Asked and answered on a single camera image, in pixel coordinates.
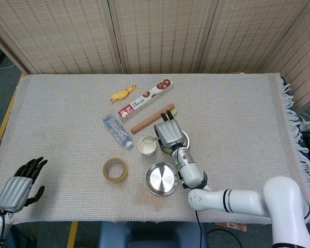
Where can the white power strip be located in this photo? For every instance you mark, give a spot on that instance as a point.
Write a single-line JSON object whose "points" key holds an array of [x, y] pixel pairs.
{"points": [[308, 125]]}

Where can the beige woven tablecloth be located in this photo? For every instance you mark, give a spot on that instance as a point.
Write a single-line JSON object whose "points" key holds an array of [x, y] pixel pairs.
{"points": [[67, 129]]}

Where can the steel bowl with grain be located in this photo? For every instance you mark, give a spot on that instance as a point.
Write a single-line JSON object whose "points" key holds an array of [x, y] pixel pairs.
{"points": [[187, 140]]}

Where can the bamboo folding screen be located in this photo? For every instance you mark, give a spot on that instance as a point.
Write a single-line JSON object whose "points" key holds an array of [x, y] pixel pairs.
{"points": [[157, 36]]}

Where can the metal spoon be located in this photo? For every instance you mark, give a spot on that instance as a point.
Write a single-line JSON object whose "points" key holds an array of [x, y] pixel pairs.
{"points": [[148, 139]]}

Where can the yellow rubber chicken toy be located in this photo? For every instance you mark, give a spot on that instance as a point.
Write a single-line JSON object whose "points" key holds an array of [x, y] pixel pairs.
{"points": [[120, 95]]}

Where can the white paper cup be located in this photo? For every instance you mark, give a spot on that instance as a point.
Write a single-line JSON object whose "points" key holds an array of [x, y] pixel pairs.
{"points": [[146, 150]]}

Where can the clear plastic water bottle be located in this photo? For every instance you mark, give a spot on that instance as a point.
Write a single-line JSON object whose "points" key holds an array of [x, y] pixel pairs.
{"points": [[116, 130]]}

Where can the brown wooden rolling pin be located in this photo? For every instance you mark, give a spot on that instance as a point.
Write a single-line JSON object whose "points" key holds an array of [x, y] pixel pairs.
{"points": [[147, 121]]}

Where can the long baking paper box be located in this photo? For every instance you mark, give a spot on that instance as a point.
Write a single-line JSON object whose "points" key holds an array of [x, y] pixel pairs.
{"points": [[142, 102]]}

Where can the yellowish packing tape roll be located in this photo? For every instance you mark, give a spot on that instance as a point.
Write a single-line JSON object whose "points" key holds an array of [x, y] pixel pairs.
{"points": [[107, 175]]}

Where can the small beige eraser block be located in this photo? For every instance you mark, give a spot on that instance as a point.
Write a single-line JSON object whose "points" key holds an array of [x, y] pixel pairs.
{"points": [[174, 111]]}

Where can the orange printed leaflet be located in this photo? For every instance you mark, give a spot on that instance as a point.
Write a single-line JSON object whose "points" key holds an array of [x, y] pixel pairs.
{"points": [[232, 225]]}

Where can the empty steel plate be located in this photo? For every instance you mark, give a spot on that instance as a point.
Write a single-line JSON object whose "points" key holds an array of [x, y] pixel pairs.
{"points": [[160, 179]]}

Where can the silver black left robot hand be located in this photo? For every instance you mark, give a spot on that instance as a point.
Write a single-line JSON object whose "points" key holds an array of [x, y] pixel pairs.
{"points": [[14, 193]]}

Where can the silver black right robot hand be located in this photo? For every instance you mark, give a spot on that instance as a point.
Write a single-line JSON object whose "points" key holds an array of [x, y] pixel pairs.
{"points": [[169, 133]]}

